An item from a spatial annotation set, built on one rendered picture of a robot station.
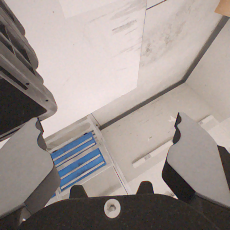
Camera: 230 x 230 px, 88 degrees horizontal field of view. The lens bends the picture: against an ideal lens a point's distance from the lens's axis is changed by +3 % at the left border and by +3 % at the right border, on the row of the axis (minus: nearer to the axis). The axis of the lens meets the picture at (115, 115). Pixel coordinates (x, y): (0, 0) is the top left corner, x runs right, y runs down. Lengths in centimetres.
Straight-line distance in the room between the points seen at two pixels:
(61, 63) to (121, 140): 245
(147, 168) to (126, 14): 256
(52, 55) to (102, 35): 16
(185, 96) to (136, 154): 185
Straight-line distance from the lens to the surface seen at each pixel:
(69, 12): 38
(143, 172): 272
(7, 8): 35
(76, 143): 204
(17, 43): 25
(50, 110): 19
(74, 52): 42
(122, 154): 271
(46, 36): 39
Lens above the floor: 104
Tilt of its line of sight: 22 degrees down
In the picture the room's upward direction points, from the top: 148 degrees clockwise
